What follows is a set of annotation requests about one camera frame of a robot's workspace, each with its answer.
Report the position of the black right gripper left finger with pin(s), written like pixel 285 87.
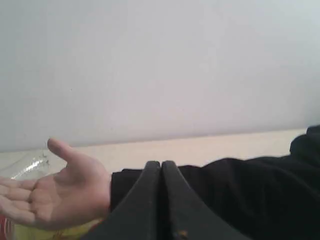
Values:
pixel 135 218

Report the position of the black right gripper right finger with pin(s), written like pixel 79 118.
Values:
pixel 190 218

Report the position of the yellow drink bottle red cap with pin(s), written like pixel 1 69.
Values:
pixel 12 231

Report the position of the black sleeved forearm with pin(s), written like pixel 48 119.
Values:
pixel 265 198

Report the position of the clear cola bottle red label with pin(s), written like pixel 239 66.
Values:
pixel 29 165

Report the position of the person's open hand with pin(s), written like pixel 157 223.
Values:
pixel 78 194

